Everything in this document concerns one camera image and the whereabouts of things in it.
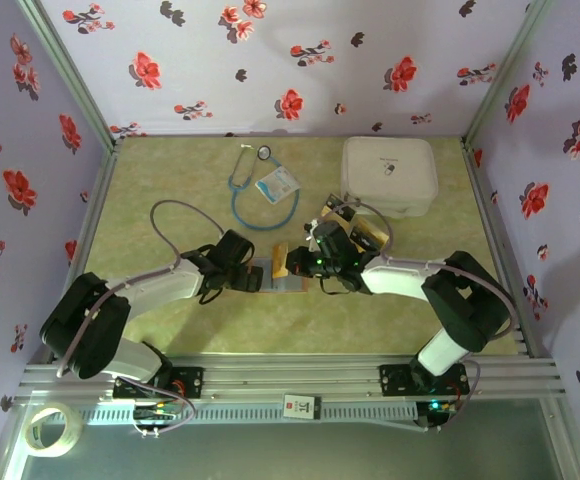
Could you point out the red and white label tag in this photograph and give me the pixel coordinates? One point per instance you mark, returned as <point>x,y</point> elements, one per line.
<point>300,406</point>

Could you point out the white zippered pouch case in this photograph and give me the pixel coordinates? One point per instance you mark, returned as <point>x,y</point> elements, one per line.
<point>390,170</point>

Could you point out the green circuit board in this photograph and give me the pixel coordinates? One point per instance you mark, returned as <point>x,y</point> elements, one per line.
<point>157,412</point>

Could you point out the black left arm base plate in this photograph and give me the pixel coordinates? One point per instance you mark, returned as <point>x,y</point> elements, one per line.
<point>190,380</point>

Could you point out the yellow and black box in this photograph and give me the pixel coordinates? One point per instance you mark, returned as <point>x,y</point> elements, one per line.
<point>370,235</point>

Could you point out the aluminium corner post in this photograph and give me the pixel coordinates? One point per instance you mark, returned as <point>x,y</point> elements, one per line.
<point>503,75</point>
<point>72,75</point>

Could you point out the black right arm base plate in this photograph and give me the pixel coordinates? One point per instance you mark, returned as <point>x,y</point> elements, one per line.
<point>395,380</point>

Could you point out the black credit card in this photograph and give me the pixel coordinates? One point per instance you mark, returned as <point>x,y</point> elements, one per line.
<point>347,212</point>

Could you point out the black controller with green light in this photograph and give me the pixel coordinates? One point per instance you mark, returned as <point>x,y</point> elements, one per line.
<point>437,407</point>

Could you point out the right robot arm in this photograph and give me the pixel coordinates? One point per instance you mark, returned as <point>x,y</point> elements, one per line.
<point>395,275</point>

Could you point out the blue stethoscope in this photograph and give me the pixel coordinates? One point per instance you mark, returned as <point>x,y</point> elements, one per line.
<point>265,152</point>

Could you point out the aluminium side rail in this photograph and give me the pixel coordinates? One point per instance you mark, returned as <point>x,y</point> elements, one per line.
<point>95,200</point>
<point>490,210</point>

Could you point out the aluminium mounting rail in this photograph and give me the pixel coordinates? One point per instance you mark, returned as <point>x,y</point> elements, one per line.
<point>290,375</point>

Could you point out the brown leather card holder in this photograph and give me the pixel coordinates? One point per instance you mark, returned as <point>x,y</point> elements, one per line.
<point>295,285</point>

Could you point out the clear tape roll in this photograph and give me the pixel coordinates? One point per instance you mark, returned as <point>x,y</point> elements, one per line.
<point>52,452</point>

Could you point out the white and blue packet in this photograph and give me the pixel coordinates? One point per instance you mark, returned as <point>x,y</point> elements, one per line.
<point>277,185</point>

